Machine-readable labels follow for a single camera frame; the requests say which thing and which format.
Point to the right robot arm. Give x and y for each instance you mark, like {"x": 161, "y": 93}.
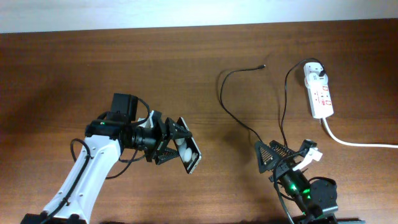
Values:
{"x": 315, "y": 197}

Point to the black Samsung Galaxy phone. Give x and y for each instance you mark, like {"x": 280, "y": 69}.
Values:
{"x": 188, "y": 150}

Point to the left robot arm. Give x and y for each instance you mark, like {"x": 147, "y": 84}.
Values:
{"x": 115, "y": 136}

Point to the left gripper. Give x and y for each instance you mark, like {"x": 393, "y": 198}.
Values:
{"x": 162, "y": 134}

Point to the white power strip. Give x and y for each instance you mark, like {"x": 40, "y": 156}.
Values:
{"x": 320, "y": 102}

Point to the white USB charger adapter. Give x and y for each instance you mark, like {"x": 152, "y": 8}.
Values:
{"x": 315, "y": 75}

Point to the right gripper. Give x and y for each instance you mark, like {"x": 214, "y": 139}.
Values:
{"x": 273, "y": 149}

